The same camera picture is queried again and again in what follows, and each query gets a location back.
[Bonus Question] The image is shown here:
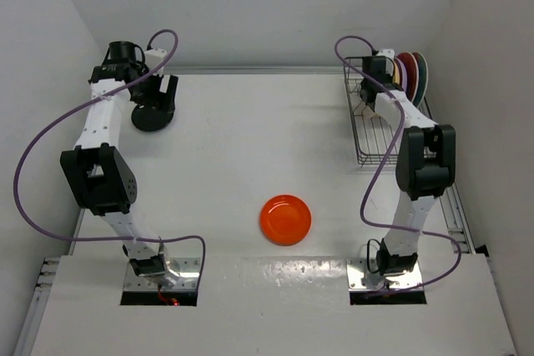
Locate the purple plate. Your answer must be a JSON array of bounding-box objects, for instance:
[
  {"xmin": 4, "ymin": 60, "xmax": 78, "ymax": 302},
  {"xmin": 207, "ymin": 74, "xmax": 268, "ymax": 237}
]
[{"xmin": 394, "ymin": 57, "xmax": 408, "ymax": 93}]

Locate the black plate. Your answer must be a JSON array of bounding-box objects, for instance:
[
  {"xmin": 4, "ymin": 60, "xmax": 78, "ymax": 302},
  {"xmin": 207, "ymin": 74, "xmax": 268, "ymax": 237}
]
[{"xmin": 131, "ymin": 106, "xmax": 174, "ymax": 133}]

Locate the tan plate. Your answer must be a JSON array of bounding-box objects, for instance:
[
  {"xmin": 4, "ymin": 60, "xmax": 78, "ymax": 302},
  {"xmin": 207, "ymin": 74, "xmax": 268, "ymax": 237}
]
[{"xmin": 392, "ymin": 58, "xmax": 402, "ymax": 86}]

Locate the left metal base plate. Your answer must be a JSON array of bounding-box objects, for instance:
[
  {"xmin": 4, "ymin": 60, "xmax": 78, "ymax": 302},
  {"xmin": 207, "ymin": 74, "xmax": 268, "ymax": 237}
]
[{"xmin": 123, "ymin": 258, "xmax": 201, "ymax": 292}]

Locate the purple cable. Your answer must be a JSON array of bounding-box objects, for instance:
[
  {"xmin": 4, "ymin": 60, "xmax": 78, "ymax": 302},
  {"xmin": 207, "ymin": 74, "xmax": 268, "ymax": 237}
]
[
  {"xmin": 334, "ymin": 36, "xmax": 462, "ymax": 297},
  {"xmin": 13, "ymin": 29, "xmax": 208, "ymax": 286}
]

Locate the cream plate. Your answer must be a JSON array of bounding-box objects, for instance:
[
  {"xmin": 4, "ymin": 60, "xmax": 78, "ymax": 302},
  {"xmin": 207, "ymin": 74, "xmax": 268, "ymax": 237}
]
[{"xmin": 361, "ymin": 105, "xmax": 380, "ymax": 119}]

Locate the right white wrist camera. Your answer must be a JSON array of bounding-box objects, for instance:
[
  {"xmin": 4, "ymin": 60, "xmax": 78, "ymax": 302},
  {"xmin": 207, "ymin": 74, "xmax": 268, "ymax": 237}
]
[{"xmin": 373, "ymin": 48, "xmax": 395, "ymax": 66}]

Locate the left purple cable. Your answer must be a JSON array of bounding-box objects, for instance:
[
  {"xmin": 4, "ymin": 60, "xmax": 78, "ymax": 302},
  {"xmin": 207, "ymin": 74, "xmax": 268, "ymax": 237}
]
[{"xmin": 13, "ymin": 29, "xmax": 208, "ymax": 286}]

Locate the metal base plate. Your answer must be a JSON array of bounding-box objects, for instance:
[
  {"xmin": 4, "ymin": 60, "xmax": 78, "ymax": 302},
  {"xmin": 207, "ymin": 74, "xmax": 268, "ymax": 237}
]
[
  {"xmin": 345, "ymin": 258, "xmax": 423, "ymax": 293},
  {"xmin": 123, "ymin": 258, "xmax": 201, "ymax": 292}
]

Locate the orange plate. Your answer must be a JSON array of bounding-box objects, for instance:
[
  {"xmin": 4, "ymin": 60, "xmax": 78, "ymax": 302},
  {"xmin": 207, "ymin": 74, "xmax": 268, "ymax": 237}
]
[{"xmin": 259, "ymin": 194, "xmax": 312, "ymax": 247}]

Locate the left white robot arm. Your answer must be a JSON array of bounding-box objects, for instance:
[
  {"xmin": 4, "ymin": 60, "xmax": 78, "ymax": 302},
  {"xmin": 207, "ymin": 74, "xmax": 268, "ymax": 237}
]
[{"xmin": 60, "ymin": 41, "xmax": 180, "ymax": 288}]

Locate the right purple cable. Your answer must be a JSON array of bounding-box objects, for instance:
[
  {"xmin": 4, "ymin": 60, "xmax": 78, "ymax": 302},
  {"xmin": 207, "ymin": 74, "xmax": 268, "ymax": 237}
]
[{"xmin": 334, "ymin": 36, "xmax": 462, "ymax": 297}]

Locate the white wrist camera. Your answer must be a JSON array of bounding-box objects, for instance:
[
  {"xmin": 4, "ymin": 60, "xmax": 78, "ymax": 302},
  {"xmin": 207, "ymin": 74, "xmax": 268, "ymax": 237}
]
[
  {"xmin": 373, "ymin": 48, "xmax": 395, "ymax": 66},
  {"xmin": 144, "ymin": 48, "xmax": 168, "ymax": 71}
]

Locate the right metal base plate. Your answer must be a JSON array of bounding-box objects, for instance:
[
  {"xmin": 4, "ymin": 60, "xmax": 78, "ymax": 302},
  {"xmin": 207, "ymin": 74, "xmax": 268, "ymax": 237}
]
[{"xmin": 345, "ymin": 258, "xmax": 423, "ymax": 293}]

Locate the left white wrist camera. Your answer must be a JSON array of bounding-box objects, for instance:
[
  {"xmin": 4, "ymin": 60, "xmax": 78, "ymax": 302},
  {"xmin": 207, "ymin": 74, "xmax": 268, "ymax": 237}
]
[{"xmin": 144, "ymin": 48, "xmax": 168, "ymax": 71}]

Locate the wire dish rack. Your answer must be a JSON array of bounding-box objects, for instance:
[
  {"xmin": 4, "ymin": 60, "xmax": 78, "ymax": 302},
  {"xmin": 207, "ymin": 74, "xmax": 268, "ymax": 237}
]
[{"xmin": 343, "ymin": 56, "xmax": 431, "ymax": 167}]

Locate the red teal floral plate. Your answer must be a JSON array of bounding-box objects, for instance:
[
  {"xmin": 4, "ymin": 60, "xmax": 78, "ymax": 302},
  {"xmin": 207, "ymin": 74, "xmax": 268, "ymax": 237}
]
[
  {"xmin": 412, "ymin": 52, "xmax": 429, "ymax": 108},
  {"xmin": 397, "ymin": 52, "xmax": 419, "ymax": 102}
]

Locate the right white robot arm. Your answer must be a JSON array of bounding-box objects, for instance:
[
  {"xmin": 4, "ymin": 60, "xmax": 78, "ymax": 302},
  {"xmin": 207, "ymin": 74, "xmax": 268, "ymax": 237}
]
[{"xmin": 360, "ymin": 51, "xmax": 456, "ymax": 276}]

